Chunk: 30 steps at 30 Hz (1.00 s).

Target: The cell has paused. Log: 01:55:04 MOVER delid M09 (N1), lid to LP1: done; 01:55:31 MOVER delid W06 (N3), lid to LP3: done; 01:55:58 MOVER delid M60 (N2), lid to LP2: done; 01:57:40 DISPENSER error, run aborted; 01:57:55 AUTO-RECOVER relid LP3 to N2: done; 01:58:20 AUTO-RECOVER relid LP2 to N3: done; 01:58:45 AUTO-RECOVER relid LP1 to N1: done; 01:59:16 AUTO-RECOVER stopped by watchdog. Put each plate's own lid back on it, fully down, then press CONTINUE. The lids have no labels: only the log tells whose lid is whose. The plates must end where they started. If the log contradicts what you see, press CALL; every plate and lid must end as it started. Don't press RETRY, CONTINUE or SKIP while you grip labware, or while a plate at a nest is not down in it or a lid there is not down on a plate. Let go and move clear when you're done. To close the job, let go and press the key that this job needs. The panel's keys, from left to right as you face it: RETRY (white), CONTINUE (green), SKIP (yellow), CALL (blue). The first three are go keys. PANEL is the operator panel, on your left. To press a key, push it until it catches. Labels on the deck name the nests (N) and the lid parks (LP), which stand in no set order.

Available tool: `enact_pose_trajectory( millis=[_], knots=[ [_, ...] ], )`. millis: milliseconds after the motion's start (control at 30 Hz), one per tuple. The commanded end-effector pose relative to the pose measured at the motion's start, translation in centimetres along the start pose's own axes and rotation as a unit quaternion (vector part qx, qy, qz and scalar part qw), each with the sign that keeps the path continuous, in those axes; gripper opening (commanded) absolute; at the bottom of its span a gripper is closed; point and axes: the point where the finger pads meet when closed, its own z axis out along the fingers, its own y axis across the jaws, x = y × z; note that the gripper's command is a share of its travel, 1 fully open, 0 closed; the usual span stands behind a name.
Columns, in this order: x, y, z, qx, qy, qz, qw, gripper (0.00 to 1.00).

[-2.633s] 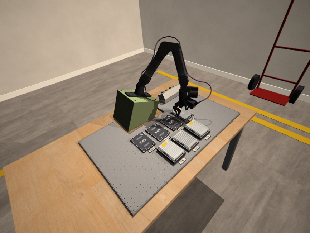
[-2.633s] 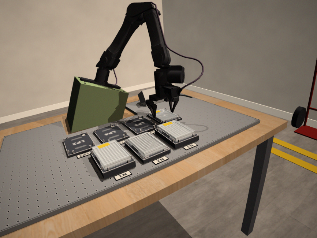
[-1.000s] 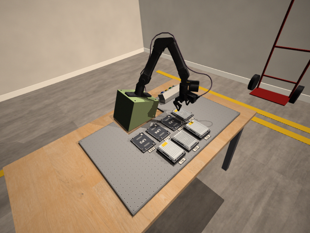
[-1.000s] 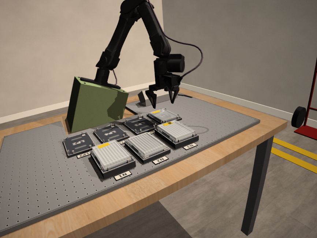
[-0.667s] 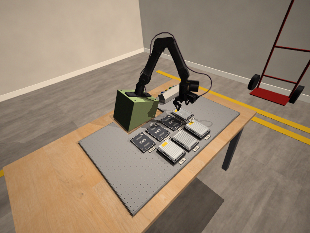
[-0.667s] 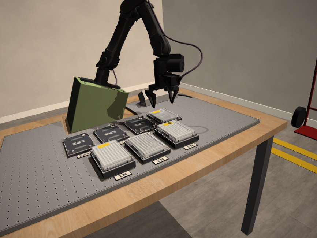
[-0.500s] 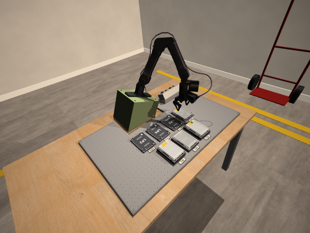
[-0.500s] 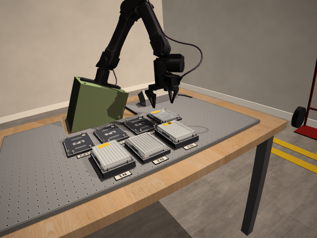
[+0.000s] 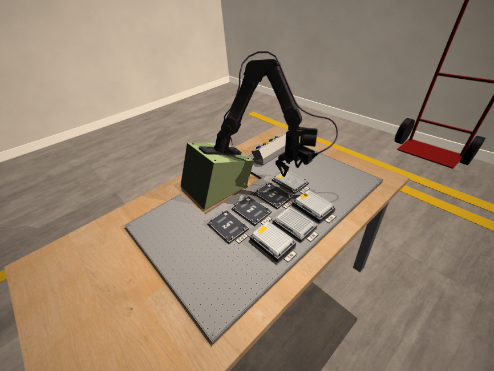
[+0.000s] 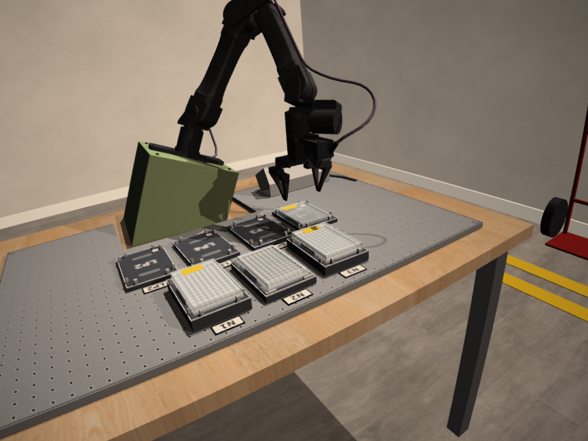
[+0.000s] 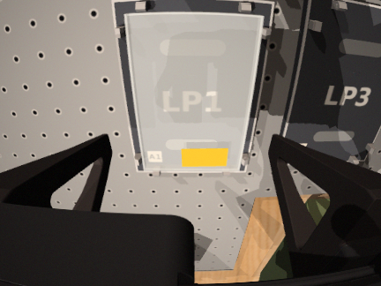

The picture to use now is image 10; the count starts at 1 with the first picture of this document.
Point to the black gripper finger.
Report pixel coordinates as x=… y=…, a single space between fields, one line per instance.
x=282 y=181
x=324 y=174

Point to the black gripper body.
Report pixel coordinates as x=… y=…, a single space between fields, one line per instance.
x=284 y=162

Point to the white control panel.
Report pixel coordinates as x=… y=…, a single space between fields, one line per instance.
x=300 y=177

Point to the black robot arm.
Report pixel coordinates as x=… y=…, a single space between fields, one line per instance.
x=243 y=20

